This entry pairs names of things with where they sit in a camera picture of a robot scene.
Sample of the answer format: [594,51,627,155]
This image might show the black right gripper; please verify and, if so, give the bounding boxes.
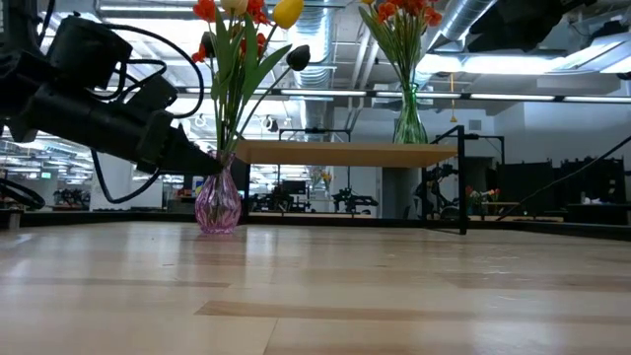
[466,0,593,53]

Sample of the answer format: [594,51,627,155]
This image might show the silver slanted ventilation duct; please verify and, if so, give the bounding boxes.
[413,0,499,95]

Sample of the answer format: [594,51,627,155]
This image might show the black tulip with bare stem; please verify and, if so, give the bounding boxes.
[235,43,313,149]

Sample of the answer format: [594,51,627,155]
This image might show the long ceiling light rail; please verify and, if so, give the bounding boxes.
[167,86,631,104]

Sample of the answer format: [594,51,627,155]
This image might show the black cabinets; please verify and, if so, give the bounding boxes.
[495,156,630,226]

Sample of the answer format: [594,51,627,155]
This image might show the orange artificial flower bunch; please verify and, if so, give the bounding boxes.
[377,0,445,90]

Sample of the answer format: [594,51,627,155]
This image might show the wooden shelf with black legs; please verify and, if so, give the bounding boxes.
[235,125,468,237]

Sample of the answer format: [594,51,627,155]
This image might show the black looped hose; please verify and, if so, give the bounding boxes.
[0,177,46,211]

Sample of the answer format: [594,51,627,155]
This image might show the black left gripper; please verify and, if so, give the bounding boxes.
[9,13,223,178]

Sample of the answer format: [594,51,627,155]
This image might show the green glass vase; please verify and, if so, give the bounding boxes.
[392,82,430,145]

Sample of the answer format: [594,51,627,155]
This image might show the silver ribbed ventilation duct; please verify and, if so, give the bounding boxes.
[280,0,341,144]

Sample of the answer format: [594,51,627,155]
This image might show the purple glass vase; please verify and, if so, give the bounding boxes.
[193,151,244,236]

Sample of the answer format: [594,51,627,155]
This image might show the white pillar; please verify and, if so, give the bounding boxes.
[91,152,137,211]

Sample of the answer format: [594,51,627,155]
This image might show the red artificial flower bunch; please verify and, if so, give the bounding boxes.
[190,0,271,154]

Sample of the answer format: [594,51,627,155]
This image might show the black cable to right arm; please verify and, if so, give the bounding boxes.
[495,135,631,222]

